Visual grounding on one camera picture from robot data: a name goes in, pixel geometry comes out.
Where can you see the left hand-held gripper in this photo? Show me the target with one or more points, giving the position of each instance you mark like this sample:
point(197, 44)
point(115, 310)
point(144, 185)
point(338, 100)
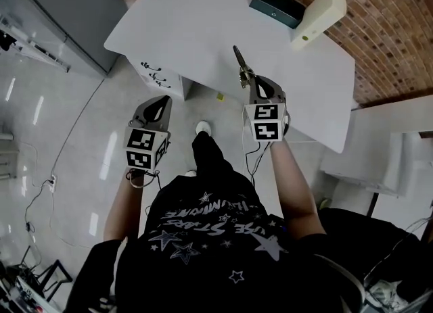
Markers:
point(149, 125)

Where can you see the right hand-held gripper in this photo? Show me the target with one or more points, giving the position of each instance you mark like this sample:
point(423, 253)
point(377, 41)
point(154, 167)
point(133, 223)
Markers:
point(267, 125)

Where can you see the person's left forearm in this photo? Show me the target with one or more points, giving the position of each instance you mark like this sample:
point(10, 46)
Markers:
point(121, 210)

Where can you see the person's right forearm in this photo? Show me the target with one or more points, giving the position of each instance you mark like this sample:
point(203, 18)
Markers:
point(291, 186)

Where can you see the small yellow item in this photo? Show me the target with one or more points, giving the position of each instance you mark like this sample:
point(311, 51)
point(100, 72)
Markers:
point(220, 96)

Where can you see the white drawer cabinet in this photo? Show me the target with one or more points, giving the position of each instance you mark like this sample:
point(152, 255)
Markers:
point(169, 80)

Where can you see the white shoe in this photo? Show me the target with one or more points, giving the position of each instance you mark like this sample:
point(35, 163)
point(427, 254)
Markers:
point(203, 127)
point(191, 172)

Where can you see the dark green box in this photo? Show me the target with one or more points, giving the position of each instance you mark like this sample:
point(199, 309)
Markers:
point(275, 5)

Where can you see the black trousers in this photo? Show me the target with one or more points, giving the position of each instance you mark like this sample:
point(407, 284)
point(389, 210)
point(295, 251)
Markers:
point(209, 156)

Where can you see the cream rectangular box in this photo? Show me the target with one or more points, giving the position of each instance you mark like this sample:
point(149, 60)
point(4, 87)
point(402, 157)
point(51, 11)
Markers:
point(321, 14)

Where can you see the white power strip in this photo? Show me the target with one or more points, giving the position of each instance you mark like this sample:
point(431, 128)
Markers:
point(52, 184)

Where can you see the grey tall cabinet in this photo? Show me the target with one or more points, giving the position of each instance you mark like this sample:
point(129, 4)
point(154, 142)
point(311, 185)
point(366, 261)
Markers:
point(78, 11)

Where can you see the small white shelf unit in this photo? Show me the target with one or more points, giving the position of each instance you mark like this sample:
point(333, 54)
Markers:
point(8, 156)

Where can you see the white side table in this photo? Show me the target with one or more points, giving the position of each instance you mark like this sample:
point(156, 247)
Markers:
point(372, 142)

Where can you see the black star-print t-shirt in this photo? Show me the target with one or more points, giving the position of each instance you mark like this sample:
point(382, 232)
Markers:
point(209, 271)

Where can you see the black metal frame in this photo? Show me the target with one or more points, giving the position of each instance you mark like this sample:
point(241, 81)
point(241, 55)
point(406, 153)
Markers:
point(55, 272)

